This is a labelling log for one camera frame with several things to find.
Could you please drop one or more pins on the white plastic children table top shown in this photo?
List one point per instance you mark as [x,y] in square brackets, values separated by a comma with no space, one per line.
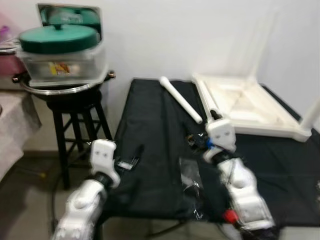
[250,107]

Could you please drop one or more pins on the dark printed flat box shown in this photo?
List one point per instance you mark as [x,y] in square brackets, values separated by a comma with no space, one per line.
[70,15]

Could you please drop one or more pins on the translucent storage box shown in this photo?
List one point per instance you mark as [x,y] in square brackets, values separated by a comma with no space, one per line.
[15,125]

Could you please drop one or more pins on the green pot with lid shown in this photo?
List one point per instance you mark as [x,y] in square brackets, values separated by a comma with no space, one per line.
[60,39]

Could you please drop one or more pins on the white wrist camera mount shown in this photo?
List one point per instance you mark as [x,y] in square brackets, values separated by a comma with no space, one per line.
[104,152]
[220,132]

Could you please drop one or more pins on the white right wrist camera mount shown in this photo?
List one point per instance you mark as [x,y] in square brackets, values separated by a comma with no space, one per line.
[220,132]

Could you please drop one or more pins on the clear container purple lid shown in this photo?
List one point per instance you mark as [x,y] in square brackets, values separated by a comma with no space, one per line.
[7,50]

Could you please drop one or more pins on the clear plastic container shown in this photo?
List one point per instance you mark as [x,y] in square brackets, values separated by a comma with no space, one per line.
[62,67]

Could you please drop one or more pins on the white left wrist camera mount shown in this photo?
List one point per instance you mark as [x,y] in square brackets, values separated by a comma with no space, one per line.
[104,152]

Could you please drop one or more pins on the black wooden stool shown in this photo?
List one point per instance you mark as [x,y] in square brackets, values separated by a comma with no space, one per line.
[75,107]

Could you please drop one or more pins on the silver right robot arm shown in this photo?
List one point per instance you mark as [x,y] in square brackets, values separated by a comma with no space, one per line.
[245,195]

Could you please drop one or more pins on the black plastic table cover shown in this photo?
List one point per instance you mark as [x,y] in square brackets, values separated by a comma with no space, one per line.
[150,125]

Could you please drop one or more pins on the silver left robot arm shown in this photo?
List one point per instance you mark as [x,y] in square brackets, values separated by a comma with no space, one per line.
[82,205]

